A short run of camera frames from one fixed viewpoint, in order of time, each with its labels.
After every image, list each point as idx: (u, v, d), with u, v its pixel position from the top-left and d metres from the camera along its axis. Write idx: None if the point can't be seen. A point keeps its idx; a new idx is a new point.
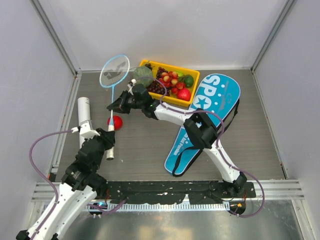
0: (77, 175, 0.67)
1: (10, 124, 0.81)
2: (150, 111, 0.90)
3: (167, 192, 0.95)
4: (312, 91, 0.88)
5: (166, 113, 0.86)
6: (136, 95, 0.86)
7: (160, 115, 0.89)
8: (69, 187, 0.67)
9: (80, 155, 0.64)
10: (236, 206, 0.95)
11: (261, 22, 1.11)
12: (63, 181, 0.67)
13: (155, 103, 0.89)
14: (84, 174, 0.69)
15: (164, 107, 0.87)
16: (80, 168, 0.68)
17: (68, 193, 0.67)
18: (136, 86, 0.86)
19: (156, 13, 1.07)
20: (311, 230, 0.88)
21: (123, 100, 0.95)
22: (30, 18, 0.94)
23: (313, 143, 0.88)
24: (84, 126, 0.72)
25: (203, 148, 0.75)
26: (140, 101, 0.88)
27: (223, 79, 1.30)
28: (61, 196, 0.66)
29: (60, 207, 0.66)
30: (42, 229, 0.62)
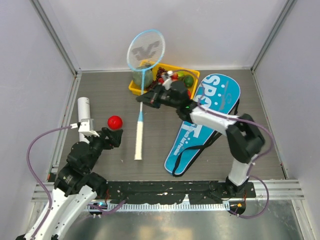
0: (69, 179, 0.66)
1: (10, 124, 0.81)
2: (186, 114, 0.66)
3: (167, 192, 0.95)
4: (312, 91, 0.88)
5: (203, 115, 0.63)
6: (175, 93, 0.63)
7: (196, 119, 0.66)
8: (63, 192, 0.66)
9: (70, 160, 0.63)
10: (236, 206, 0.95)
11: (261, 22, 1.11)
12: (56, 186, 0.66)
13: (193, 105, 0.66)
14: (77, 178, 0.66)
15: (202, 109, 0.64)
16: (73, 173, 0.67)
17: (61, 199, 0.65)
18: (176, 83, 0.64)
19: (156, 13, 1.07)
20: (311, 230, 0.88)
21: (156, 94, 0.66)
22: (30, 18, 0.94)
23: (313, 143, 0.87)
24: (84, 125, 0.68)
25: (246, 161, 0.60)
26: (177, 101, 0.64)
27: (223, 79, 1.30)
28: (54, 202, 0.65)
29: (53, 213, 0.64)
30: (38, 234, 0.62)
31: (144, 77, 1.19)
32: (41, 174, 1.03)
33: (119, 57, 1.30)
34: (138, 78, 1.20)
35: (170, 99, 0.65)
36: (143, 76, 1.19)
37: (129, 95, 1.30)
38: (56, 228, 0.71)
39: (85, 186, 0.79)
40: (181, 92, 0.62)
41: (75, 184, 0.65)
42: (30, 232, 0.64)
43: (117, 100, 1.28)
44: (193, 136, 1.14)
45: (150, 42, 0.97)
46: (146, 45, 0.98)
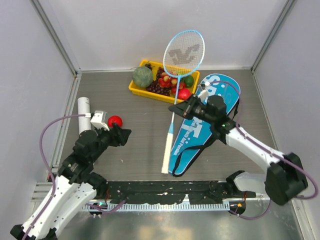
0: (74, 167, 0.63)
1: (10, 123, 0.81)
2: (221, 132, 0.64)
3: (167, 192, 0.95)
4: (312, 91, 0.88)
5: (243, 143, 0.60)
6: (212, 109, 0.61)
7: (231, 142, 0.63)
8: (67, 180, 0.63)
9: (77, 146, 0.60)
10: (236, 206, 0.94)
11: (261, 22, 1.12)
12: (60, 173, 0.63)
13: (230, 125, 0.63)
14: (82, 167, 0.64)
15: (242, 135, 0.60)
16: (78, 161, 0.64)
17: (65, 187, 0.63)
18: (211, 97, 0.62)
19: (156, 13, 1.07)
20: (311, 230, 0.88)
21: (190, 107, 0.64)
22: (30, 18, 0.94)
23: (313, 143, 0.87)
24: (97, 117, 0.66)
25: (279, 202, 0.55)
26: (213, 116, 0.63)
27: (223, 78, 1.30)
28: (57, 189, 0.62)
29: (55, 201, 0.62)
30: (37, 223, 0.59)
31: (144, 77, 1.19)
32: (41, 174, 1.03)
33: (119, 57, 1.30)
34: (138, 78, 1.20)
35: (204, 113, 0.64)
36: (143, 76, 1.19)
37: (129, 95, 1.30)
38: (55, 222, 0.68)
39: (86, 183, 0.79)
40: (219, 108, 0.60)
41: (80, 173, 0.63)
42: (28, 221, 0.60)
43: (117, 100, 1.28)
44: (193, 136, 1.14)
45: (190, 43, 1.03)
46: (187, 46, 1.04)
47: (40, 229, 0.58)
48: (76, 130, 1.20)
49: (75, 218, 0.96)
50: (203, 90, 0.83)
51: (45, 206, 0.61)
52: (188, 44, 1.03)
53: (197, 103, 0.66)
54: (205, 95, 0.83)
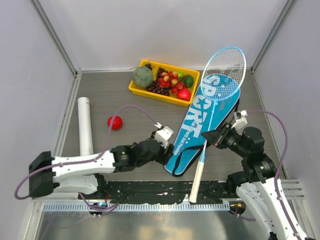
0: (125, 157, 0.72)
1: (10, 123, 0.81)
2: (254, 169, 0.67)
3: (167, 192, 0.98)
4: (312, 91, 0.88)
5: (273, 202, 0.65)
6: (247, 141, 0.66)
7: (261, 190, 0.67)
8: (112, 161, 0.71)
9: (140, 146, 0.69)
10: (236, 206, 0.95)
11: (261, 23, 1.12)
12: (113, 151, 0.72)
13: (267, 166, 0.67)
14: (128, 164, 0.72)
15: (277, 196, 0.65)
16: (129, 156, 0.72)
17: (107, 164, 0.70)
18: (248, 129, 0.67)
19: (156, 13, 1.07)
20: (311, 230, 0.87)
21: (222, 137, 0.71)
22: (30, 17, 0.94)
23: (314, 143, 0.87)
24: (166, 132, 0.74)
25: None
26: (247, 150, 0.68)
27: None
28: (101, 159, 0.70)
29: (92, 166, 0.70)
30: (65, 168, 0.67)
31: (145, 77, 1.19)
32: None
33: (119, 57, 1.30)
34: (138, 78, 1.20)
35: (237, 145, 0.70)
36: (143, 76, 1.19)
37: (129, 95, 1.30)
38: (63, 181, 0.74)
39: (95, 177, 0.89)
40: (255, 141, 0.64)
41: (122, 166, 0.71)
42: (62, 159, 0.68)
43: (117, 100, 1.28)
44: (193, 136, 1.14)
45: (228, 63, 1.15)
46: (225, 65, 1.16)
47: (63, 173, 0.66)
48: (76, 130, 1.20)
49: (75, 218, 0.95)
50: (239, 120, 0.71)
51: (82, 162, 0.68)
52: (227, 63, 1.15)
53: (230, 134, 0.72)
54: (241, 124, 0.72)
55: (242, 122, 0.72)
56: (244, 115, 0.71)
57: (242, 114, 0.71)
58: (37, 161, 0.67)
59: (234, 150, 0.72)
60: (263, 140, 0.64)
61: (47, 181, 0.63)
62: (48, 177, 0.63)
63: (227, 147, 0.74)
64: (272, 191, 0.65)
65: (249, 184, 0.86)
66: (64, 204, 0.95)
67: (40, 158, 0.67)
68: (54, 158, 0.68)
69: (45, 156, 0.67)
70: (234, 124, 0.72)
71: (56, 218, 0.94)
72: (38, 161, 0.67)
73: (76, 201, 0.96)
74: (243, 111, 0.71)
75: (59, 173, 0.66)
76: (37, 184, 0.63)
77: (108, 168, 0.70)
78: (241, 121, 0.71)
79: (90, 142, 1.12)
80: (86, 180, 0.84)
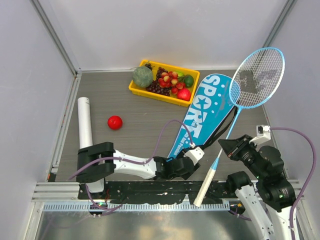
0: (162, 167, 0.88)
1: (10, 123, 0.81)
2: (270, 193, 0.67)
3: (167, 192, 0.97)
4: (313, 90, 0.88)
5: (284, 229, 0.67)
6: (264, 162, 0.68)
7: (274, 216, 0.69)
8: (154, 169, 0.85)
9: (179, 162, 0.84)
10: (236, 206, 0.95)
11: (262, 23, 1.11)
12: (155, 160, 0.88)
13: (286, 193, 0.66)
14: (163, 175, 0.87)
15: (289, 225, 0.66)
16: (165, 169, 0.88)
17: (150, 171, 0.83)
18: (265, 149, 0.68)
19: (156, 13, 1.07)
20: (311, 230, 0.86)
21: (238, 149, 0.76)
22: (30, 18, 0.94)
23: (314, 143, 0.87)
24: (199, 153, 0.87)
25: None
26: (263, 172, 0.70)
27: (223, 79, 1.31)
28: (147, 165, 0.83)
29: (141, 169, 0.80)
30: (123, 163, 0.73)
31: (145, 77, 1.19)
32: (41, 173, 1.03)
33: (119, 57, 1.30)
34: (138, 78, 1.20)
35: (252, 162, 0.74)
36: (143, 76, 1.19)
37: (129, 95, 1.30)
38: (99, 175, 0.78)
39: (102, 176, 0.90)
40: (272, 164, 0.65)
41: (157, 176, 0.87)
42: (121, 153, 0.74)
43: (116, 100, 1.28)
44: (193, 135, 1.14)
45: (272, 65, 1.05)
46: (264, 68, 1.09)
47: (121, 167, 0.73)
48: (76, 130, 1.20)
49: (75, 218, 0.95)
50: (261, 135, 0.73)
51: (136, 162, 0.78)
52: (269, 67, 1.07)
53: (248, 148, 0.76)
54: (262, 140, 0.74)
55: (264, 138, 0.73)
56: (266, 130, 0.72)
57: (264, 129, 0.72)
58: (99, 147, 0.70)
59: (248, 165, 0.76)
60: (282, 163, 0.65)
61: (110, 171, 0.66)
62: (110, 167, 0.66)
63: (242, 161, 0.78)
64: (285, 220, 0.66)
65: (249, 187, 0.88)
66: (64, 204, 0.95)
67: (103, 147, 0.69)
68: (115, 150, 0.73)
69: (109, 147, 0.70)
70: (255, 138, 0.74)
71: (56, 218, 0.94)
72: (100, 147, 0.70)
73: (76, 201, 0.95)
74: (265, 127, 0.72)
75: (118, 167, 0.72)
76: (99, 171, 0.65)
77: (151, 174, 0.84)
78: (263, 137, 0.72)
79: (90, 142, 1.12)
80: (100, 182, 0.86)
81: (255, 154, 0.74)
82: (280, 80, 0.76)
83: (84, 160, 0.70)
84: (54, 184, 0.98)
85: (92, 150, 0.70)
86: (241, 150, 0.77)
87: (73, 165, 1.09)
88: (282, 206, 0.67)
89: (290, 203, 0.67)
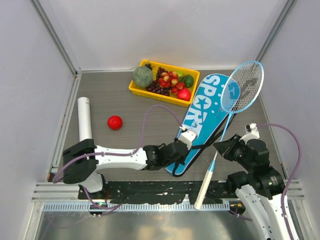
0: (154, 155, 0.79)
1: (10, 123, 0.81)
2: (261, 182, 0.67)
3: (168, 192, 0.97)
4: (313, 91, 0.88)
5: (278, 218, 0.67)
6: (252, 152, 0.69)
7: (267, 205, 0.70)
8: (145, 157, 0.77)
9: (171, 146, 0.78)
10: (236, 206, 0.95)
11: (261, 23, 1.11)
12: (145, 148, 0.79)
13: (275, 181, 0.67)
14: (157, 164, 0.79)
15: (282, 212, 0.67)
16: (158, 157, 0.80)
17: (140, 160, 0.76)
18: (251, 140, 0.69)
19: (156, 13, 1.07)
20: (311, 230, 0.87)
21: (230, 148, 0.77)
22: (30, 18, 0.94)
23: (314, 143, 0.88)
24: (191, 134, 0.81)
25: None
26: (252, 162, 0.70)
27: (223, 79, 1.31)
28: (135, 154, 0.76)
29: (128, 159, 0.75)
30: (107, 158, 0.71)
31: (145, 77, 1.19)
32: (41, 173, 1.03)
33: (119, 57, 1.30)
34: (138, 78, 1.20)
35: (242, 157, 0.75)
36: (143, 76, 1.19)
37: (129, 95, 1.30)
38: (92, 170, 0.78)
39: (100, 176, 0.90)
40: (259, 152, 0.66)
41: (150, 165, 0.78)
42: (104, 148, 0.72)
43: (116, 100, 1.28)
44: None
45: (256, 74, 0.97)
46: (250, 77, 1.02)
47: (104, 162, 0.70)
48: (76, 130, 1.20)
49: (75, 218, 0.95)
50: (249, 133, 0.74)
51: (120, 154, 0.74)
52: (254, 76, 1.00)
53: (238, 145, 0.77)
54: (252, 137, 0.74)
55: (253, 135, 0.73)
56: (253, 127, 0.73)
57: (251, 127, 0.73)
58: (80, 145, 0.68)
59: (239, 161, 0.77)
60: (268, 151, 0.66)
61: (92, 168, 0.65)
62: (92, 163, 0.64)
63: (235, 159, 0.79)
64: (277, 207, 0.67)
65: (249, 186, 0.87)
66: (64, 204, 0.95)
67: (84, 144, 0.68)
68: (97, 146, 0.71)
69: (88, 144, 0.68)
70: (245, 136, 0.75)
71: (56, 218, 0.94)
72: (81, 145, 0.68)
73: (76, 201, 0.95)
74: (252, 124, 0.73)
75: (101, 162, 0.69)
76: (81, 169, 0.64)
77: (141, 164, 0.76)
78: (251, 135, 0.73)
79: None
80: (98, 180, 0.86)
81: (245, 149, 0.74)
82: (260, 87, 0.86)
83: (68, 159, 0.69)
84: (54, 184, 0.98)
85: (74, 150, 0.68)
86: (232, 149, 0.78)
87: None
88: (272, 194, 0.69)
89: (280, 191, 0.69)
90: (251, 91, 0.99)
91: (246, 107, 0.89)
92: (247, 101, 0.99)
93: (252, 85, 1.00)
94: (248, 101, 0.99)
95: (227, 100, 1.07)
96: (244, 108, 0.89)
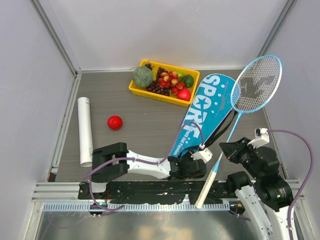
0: (176, 167, 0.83)
1: (10, 123, 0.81)
2: (268, 193, 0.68)
3: (168, 192, 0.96)
4: (313, 90, 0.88)
5: (282, 229, 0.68)
6: (261, 162, 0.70)
7: (272, 215, 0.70)
8: (168, 168, 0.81)
9: (194, 164, 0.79)
10: (236, 206, 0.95)
11: (262, 23, 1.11)
12: (169, 160, 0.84)
13: (284, 193, 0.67)
14: (178, 176, 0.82)
15: (287, 224, 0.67)
16: (180, 169, 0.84)
17: (166, 171, 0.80)
18: (262, 149, 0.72)
19: (156, 13, 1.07)
20: (311, 230, 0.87)
21: (237, 151, 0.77)
22: (30, 18, 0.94)
23: (314, 143, 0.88)
24: (208, 154, 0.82)
25: None
26: (260, 172, 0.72)
27: (223, 79, 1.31)
28: (162, 165, 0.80)
29: (156, 168, 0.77)
30: (136, 163, 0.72)
31: (145, 77, 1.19)
32: (41, 173, 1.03)
33: (119, 57, 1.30)
34: (138, 78, 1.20)
35: (249, 163, 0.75)
36: (143, 76, 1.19)
37: (129, 95, 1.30)
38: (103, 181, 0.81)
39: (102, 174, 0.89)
40: (269, 163, 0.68)
41: (172, 176, 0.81)
42: (134, 153, 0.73)
43: (117, 100, 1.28)
44: (193, 136, 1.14)
45: (274, 72, 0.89)
46: (265, 74, 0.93)
47: (134, 168, 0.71)
48: (76, 130, 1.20)
49: (75, 218, 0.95)
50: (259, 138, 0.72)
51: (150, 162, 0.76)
52: (271, 74, 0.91)
53: (246, 150, 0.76)
54: (262, 142, 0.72)
55: (263, 140, 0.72)
56: (264, 132, 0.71)
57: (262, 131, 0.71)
58: (113, 147, 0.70)
59: (246, 166, 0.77)
60: (277, 162, 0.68)
61: (123, 171, 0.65)
62: (124, 167, 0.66)
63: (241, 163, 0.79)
64: (283, 219, 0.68)
65: (249, 187, 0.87)
66: (64, 204, 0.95)
67: (116, 147, 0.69)
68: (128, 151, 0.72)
69: (121, 148, 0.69)
70: (253, 140, 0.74)
71: (56, 218, 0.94)
72: (113, 148, 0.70)
73: (76, 201, 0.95)
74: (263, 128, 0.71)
75: (132, 167, 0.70)
76: (112, 171, 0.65)
77: (165, 174, 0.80)
78: (261, 139, 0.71)
79: (90, 142, 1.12)
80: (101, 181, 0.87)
81: (253, 156, 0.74)
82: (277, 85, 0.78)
83: (98, 160, 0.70)
84: (54, 184, 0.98)
85: (106, 151, 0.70)
86: (240, 153, 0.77)
87: (72, 165, 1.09)
88: (279, 205, 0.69)
89: (288, 203, 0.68)
90: (265, 91, 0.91)
91: (258, 107, 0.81)
92: (255, 105, 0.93)
93: (266, 83, 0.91)
94: (257, 105, 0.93)
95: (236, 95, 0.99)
96: (255, 109, 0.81)
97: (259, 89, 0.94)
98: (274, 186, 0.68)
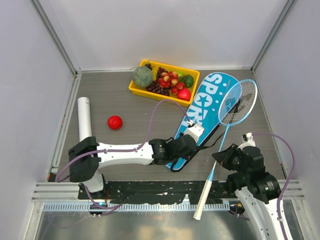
0: (161, 149, 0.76)
1: (10, 123, 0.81)
2: (258, 187, 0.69)
3: (168, 192, 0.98)
4: (313, 90, 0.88)
5: (273, 221, 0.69)
6: (247, 158, 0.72)
7: (263, 208, 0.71)
8: (151, 151, 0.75)
9: (181, 141, 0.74)
10: (236, 206, 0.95)
11: (262, 23, 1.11)
12: (151, 142, 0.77)
13: (272, 186, 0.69)
14: (165, 157, 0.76)
15: (278, 216, 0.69)
16: (166, 150, 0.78)
17: (146, 155, 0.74)
18: (247, 147, 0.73)
19: (156, 13, 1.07)
20: (311, 230, 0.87)
21: (228, 156, 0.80)
22: (30, 18, 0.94)
23: (314, 143, 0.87)
24: (198, 129, 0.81)
25: None
26: (248, 167, 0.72)
27: (225, 77, 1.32)
28: (141, 150, 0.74)
29: (133, 155, 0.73)
30: (109, 155, 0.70)
31: (145, 77, 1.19)
32: (42, 173, 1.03)
33: (119, 57, 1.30)
34: (138, 78, 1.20)
35: (240, 165, 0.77)
36: (143, 76, 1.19)
37: (129, 95, 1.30)
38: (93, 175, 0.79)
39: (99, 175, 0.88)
40: (254, 158, 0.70)
41: (157, 159, 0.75)
42: (106, 145, 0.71)
43: (117, 100, 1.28)
44: None
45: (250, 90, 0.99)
46: (244, 93, 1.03)
47: (107, 159, 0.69)
48: (76, 130, 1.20)
49: (75, 219, 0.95)
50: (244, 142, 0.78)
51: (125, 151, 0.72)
52: (249, 92, 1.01)
53: (236, 153, 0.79)
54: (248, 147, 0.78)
55: (249, 144, 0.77)
56: (249, 136, 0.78)
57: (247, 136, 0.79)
58: (83, 143, 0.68)
59: (238, 169, 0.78)
60: (262, 156, 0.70)
61: (95, 166, 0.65)
62: (95, 161, 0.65)
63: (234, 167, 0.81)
64: (273, 211, 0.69)
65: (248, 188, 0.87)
66: (64, 204, 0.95)
67: (87, 142, 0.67)
68: (99, 144, 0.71)
69: (90, 142, 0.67)
70: (241, 145, 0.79)
71: (56, 218, 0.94)
72: (84, 143, 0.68)
73: (76, 201, 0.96)
74: (248, 134, 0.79)
75: (104, 159, 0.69)
76: (84, 167, 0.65)
77: (147, 159, 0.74)
78: (247, 143, 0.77)
79: None
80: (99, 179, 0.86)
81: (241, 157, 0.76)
82: (254, 101, 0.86)
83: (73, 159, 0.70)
84: (54, 184, 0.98)
85: (78, 148, 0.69)
86: (230, 157, 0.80)
87: None
88: (268, 198, 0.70)
89: (276, 195, 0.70)
90: (246, 105, 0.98)
91: (241, 119, 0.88)
92: (240, 116, 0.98)
93: (247, 99, 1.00)
94: (241, 116, 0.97)
95: (223, 112, 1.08)
96: (240, 120, 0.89)
97: (241, 105, 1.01)
98: (262, 180, 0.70)
